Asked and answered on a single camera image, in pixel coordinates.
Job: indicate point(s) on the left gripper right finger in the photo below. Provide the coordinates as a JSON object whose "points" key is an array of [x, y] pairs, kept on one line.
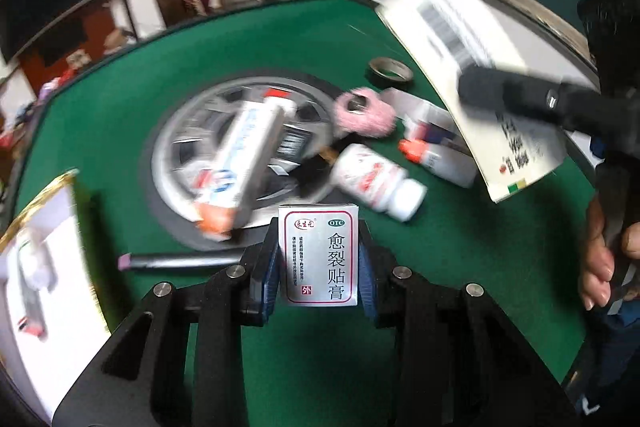
{"points": [[458, 358]]}

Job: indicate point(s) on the small silver plaster box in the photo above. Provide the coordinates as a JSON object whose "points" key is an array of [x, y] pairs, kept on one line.
{"points": [[319, 255]]}

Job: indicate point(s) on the round silver table centre panel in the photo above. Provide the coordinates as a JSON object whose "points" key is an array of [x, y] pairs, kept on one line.
{"points": [[191, 133]]}

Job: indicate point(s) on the pink fluffy heart keychain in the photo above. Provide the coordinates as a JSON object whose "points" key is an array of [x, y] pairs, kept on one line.
{"points": [[364, 112]]}

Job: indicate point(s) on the black tube pink cap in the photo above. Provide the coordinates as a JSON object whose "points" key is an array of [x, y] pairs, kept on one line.
{"points": [[194, 261]]}

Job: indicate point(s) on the black tape roll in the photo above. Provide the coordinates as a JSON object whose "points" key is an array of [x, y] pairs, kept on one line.
{"points": [[386, 72]]}

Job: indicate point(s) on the white dropper bottle orange cap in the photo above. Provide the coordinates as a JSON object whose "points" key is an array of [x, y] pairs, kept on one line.
{"points": [[445, 162]]}

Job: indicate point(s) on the white bottle red label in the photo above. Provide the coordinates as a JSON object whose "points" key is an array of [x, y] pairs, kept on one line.
{"points": [[377, 182]]}

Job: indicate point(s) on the red wooden tv cabinet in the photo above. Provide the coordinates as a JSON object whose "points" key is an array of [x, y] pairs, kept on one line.
{"points": [[81, 33]]}

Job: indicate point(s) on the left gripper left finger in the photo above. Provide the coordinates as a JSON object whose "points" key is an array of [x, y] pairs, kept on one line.
{"points": [[176, 360]]}

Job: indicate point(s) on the black gold lipstick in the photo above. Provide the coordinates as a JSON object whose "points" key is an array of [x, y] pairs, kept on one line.
{"points": [[313, 172]]}

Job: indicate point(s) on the long white blue orange box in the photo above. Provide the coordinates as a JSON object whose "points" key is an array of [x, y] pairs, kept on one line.
{"points": [[226, 190]]}

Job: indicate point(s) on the person's right hand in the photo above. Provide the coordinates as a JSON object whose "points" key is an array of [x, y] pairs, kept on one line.
{"points": [[597, 262]]}

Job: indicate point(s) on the gold-rimmed white storage box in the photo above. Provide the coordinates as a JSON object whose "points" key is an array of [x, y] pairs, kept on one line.
{"points": [[52, 319]]}

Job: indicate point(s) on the large green white medicine box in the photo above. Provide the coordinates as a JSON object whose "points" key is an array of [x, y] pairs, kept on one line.
{"points": [[462, 50]]}

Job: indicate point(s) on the blue sleeved right forearm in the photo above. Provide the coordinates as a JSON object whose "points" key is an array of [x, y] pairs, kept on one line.
{"points": [[614, 380]]}

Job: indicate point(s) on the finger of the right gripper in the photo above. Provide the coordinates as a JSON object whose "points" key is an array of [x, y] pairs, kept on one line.
{"points": [[563, 104]]}

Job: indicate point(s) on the white blue carton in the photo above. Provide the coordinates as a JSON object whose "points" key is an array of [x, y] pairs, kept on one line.
{"points": [[423, 120]]}

